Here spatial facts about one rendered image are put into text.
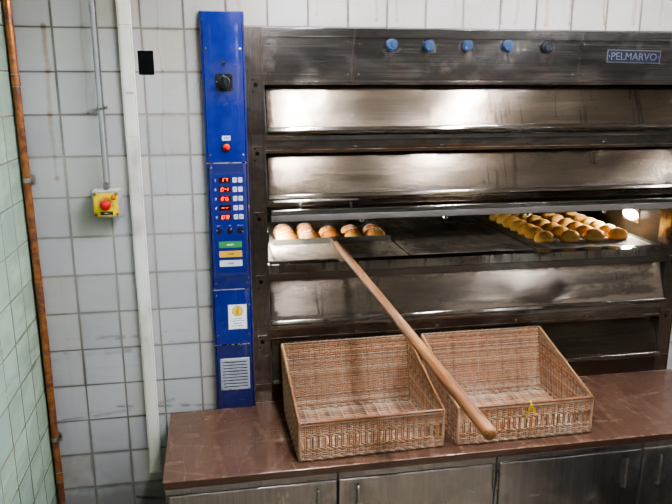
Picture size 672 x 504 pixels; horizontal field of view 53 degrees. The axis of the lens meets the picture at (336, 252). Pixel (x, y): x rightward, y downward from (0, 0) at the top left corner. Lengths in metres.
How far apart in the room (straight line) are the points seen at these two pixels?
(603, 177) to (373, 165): 1.01
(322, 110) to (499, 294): 1.11
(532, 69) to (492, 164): 0.41
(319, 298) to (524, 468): 1.03
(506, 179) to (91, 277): 1.72
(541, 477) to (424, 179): 1.24
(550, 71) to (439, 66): 0.48
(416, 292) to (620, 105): 1.17
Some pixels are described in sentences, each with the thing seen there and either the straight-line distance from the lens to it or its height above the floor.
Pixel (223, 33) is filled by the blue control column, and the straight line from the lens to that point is 2.65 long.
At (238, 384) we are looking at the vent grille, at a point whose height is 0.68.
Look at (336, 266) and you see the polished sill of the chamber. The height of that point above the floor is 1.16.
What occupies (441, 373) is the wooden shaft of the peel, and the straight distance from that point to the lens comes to 1.74.
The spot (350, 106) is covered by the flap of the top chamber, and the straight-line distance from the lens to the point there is 2.73.
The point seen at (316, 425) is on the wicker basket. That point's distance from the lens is 2.49.
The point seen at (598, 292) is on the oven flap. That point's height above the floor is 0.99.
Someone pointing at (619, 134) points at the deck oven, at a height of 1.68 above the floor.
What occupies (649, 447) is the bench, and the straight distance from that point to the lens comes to 3.01.
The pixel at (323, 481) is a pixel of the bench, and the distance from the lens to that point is 2.56.
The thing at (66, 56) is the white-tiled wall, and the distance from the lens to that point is 2.72.
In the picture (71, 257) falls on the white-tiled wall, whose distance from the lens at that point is 2.80.
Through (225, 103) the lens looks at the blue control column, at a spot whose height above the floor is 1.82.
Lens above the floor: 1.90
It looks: 14 degrees down
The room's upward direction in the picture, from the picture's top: straight up
